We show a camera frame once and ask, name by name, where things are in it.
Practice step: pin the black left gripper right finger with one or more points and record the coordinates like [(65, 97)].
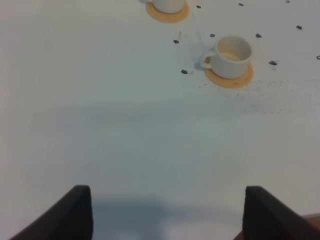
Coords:
[(267, 218)]

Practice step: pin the far white teacup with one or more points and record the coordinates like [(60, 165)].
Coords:
[(168, 6)]

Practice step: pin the near orange round coaster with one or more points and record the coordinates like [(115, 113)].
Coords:
[(234, 83)]

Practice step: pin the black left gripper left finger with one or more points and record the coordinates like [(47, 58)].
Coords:
[(71, 218)]

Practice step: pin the near white teacup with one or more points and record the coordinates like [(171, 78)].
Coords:
[(229, 58)]

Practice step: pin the far orange round coaster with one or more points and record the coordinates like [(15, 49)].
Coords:
[(167, 17)]

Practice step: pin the white teacup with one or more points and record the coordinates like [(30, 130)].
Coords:
[(168, 6), (229, 58)]

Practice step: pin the orange round coaster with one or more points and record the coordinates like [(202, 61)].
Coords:
[(234, 83), (167, 17)]

